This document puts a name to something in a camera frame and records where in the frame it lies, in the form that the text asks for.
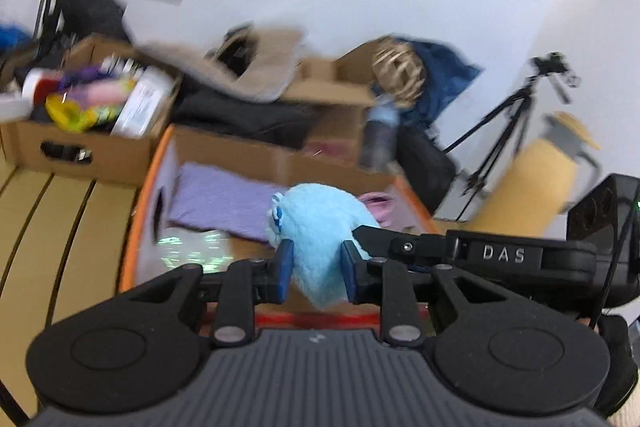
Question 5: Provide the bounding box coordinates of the yellow thermos jug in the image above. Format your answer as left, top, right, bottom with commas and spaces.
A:
470, 112, 603, 238

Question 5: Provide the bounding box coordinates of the brown paper bag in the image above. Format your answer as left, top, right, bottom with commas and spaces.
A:
140, 24, 306, 102

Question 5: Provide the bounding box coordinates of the black cloth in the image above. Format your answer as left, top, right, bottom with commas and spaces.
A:
172, 84, 321, 150

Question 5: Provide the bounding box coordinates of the wicker ball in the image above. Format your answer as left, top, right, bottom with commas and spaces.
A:
372, 42, 426, 105

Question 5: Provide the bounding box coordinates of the purple knit cloth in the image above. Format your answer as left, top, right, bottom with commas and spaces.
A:
167, 163, 286, 242

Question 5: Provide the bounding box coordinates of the dark blue cloth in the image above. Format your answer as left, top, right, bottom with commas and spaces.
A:
395, 39, 483, 132

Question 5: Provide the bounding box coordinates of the clear plastic bag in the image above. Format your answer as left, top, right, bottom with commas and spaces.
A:
157, 229, 233, 270

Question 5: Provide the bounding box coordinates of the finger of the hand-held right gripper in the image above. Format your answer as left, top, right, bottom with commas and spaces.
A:
352, 226, 453, 267

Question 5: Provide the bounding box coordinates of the blue plush toy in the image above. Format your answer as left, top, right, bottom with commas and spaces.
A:
265, 183, 381, 310

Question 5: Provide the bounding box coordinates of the person's right hand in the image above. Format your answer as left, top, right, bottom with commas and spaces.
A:
595, 314, 640, 418

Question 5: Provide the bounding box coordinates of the black camcorder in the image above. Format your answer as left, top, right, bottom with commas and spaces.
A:
530, 52, 582, 88

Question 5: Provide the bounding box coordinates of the pink satin scrunchie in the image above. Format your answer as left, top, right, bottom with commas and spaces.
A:
359, 192, 396, 225

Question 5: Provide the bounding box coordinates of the yellow packet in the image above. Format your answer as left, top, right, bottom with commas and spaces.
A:
45, 92, 97, 132

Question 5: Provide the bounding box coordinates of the black tripod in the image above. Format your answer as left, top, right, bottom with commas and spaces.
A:
442, 74, 538, 218

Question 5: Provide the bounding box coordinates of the white carton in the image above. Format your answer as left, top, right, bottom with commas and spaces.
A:
110, 69, 173, 138

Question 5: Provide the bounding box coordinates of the plastic water bottle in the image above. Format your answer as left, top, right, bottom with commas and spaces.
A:
360, 99, 401, 170

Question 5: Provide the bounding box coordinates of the large open cardboard box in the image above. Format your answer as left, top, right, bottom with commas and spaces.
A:
280, 37, 401, 158

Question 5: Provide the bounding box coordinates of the red cardboard box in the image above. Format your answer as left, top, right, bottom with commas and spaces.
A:
117, 124, 446, 333

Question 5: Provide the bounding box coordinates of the brown cardboard box with handle hole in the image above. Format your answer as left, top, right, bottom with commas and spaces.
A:
0, 34, 183, 185

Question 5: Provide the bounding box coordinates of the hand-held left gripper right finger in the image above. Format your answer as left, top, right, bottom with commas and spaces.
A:
340, 241, 523, 349

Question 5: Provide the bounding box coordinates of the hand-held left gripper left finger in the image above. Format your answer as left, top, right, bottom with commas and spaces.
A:
117, 239, 296, 348

